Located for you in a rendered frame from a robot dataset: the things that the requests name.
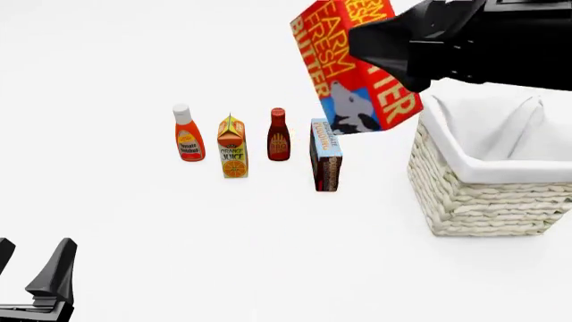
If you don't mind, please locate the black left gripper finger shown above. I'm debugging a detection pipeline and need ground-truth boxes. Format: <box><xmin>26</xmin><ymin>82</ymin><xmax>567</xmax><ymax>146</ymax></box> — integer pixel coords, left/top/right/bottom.
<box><xmin>0</xmin><ymin>237</ymin><xmax>17</xmax><ymax>275</ymax></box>
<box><xmin>24</xmin><ymin>236</ymin><xmax>79</xmax><ymax>305</ymax></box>

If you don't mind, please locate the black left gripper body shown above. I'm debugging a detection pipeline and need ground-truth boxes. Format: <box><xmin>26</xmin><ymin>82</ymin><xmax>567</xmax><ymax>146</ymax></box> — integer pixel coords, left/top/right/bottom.
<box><xmin>0</xmin><ymin>293</ymin><xmax>75</xmax><ymax>322</ymax></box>

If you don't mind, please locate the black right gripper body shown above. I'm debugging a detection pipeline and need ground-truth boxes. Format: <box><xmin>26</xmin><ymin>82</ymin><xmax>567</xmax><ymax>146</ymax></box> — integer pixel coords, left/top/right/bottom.
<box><xmin>394</xmin><ymin>0</ymin><xmax>572</xmax><ymax>92</ymax></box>

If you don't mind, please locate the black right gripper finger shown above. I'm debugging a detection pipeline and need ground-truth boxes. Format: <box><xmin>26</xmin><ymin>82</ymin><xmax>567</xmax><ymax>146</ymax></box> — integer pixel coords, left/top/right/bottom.
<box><xmin>348</xmin><ymin>12</ymin><xmax>433</xmax><ymax>94</ymax></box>

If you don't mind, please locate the red farm fresh butter box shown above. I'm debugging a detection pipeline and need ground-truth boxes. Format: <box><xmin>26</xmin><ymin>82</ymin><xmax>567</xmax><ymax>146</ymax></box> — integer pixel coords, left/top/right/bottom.
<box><xmin>289</xmin><ymin>0</ymin><xmax>425</xmax><ymax>135</ymax></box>

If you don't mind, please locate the white cloth basket liner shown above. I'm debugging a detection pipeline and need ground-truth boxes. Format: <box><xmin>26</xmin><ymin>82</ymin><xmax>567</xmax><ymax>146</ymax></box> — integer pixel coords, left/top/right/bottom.
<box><xmin>417</xmin><ymin>77</ymin><xmax>572</xmax><ymax>185</ymax></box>

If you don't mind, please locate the white woven wicker basket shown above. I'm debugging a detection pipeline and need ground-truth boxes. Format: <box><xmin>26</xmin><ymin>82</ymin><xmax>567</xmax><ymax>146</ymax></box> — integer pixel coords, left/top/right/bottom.
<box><xmin>407</xmin><ymin>115</ymin><xmax>572</xmax><ymax>238</ymax></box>

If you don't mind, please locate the chocolate pudding box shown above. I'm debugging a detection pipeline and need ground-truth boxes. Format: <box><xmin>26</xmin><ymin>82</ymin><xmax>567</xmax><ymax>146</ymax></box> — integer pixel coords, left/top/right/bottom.
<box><xmin>309</xmin><ymin>117</ymin><xmax>344</xmax><ymax>193</ymax></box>

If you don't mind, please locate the dark red bbq sauce bottle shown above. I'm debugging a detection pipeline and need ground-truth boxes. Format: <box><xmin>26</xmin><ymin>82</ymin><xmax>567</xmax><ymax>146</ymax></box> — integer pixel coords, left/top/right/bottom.
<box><xmin>267</xmin><ymin>107</ymin><xmax>291</xmax><ymax>162</ymax></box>

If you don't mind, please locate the orange juice carton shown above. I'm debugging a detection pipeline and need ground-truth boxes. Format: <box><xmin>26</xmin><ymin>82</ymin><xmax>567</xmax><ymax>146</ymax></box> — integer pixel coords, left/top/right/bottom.
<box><xmin>216</xmin><ymin>113</ymin><xmax>249</xmax><ymax>180</ymax></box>

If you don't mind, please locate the tomato ketchup bottle white cap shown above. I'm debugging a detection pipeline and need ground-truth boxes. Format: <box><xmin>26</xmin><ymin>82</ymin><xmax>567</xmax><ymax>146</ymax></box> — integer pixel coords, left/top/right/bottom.
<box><xmin>172</xmin><ymin>102</ymin><xmax>206</xmax><ymax>163</ymax></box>

